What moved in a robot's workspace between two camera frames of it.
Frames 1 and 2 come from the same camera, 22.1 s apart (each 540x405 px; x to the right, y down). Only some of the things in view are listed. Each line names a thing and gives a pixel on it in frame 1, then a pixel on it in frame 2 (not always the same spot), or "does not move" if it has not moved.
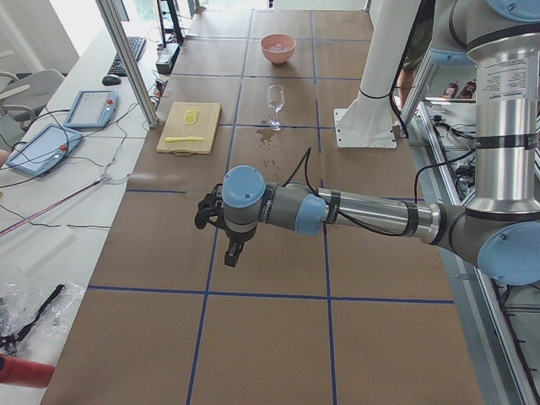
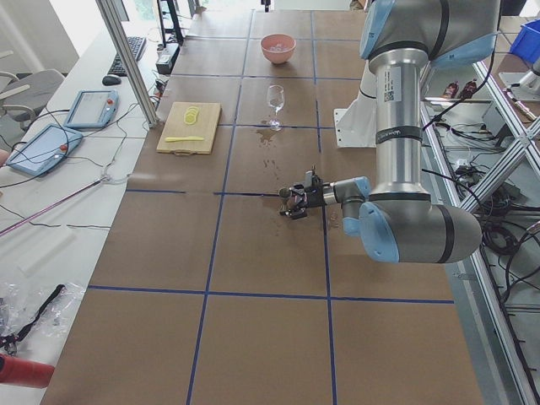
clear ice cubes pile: x=278 y=48 does not move
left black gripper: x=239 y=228 -> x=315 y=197
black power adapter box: x=166 y=58 does not move
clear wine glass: x=276 y=97 does not move
